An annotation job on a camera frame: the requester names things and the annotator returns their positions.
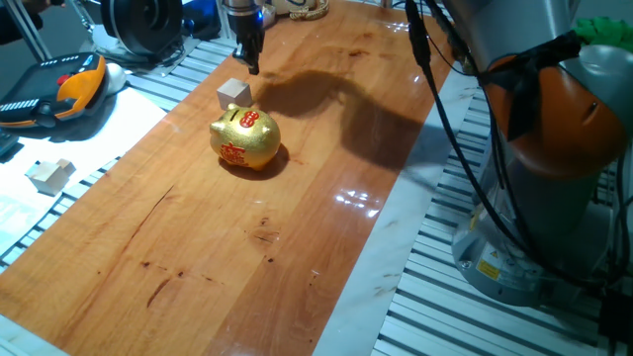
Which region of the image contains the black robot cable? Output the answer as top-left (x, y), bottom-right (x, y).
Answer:
top-left (404, 0), bottom-right (599, 291)

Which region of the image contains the orange and black teach pendant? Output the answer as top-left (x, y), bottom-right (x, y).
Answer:
top-left (0, 50), bottom-right (110, 131)

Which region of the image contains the person's bare hand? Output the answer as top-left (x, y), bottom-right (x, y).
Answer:
top-left (21, 0), bottom-right (52, 15)

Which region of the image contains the small wooden block puzzle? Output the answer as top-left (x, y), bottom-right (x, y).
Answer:
top-left (25, 157), bottom-right (77, 197)

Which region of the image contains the white round object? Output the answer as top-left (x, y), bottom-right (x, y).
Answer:
top-left (104, 61), bottom-right (129, 97)

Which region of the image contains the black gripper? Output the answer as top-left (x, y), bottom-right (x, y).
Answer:
top-left (223, 0), bottom-right (267, 77)

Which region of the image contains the golden piggy bank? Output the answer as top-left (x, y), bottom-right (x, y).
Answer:
top-left (208, 103), bottom-right (283, 172)

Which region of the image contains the pale wooden cube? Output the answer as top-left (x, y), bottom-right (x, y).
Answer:
top-left (216, 77), bottom-right (254, 112)

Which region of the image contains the green cloth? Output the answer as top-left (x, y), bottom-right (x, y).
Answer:
top-left (572, 16), bottom-right (633, 51)

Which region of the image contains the glossy wooden board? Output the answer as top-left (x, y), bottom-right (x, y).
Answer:
top-left (0, 0), bottom-right (457, 356)

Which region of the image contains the white printed paper sheet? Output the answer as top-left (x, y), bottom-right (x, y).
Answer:
top-left (0, 87), bottom-right (169, 261)

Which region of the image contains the slanted aluminium frame bar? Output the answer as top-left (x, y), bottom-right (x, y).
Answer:
top-left (3, 0), bottom-right (53, 63)

